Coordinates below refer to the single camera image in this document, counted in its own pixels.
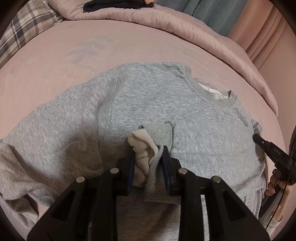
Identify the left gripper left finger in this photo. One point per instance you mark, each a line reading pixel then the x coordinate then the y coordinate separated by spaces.
pixel 86 210

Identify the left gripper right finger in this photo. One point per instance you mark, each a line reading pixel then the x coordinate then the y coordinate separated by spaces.
pixel 209 207

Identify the grey New York sweatshirt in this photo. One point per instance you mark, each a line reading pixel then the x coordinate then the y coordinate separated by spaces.
pixel 84 131

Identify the right hand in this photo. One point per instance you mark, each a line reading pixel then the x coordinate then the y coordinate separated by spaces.
pixel 273 183

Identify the pink curtain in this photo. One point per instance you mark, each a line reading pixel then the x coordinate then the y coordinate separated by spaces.
pixel 258 29

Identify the pink bed sheet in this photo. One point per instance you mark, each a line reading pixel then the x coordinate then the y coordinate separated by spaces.
pixel 75 52

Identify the teal curtain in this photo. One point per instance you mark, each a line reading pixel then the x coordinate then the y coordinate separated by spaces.
pixel 219 15

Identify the folded pink duvet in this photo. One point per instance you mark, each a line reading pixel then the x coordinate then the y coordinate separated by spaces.
pixel 181 25

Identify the plaid pillow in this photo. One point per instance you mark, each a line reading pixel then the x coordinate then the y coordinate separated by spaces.
pixel 32 19

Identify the folded navy garment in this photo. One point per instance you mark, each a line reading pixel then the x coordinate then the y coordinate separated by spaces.
pixel 121 4

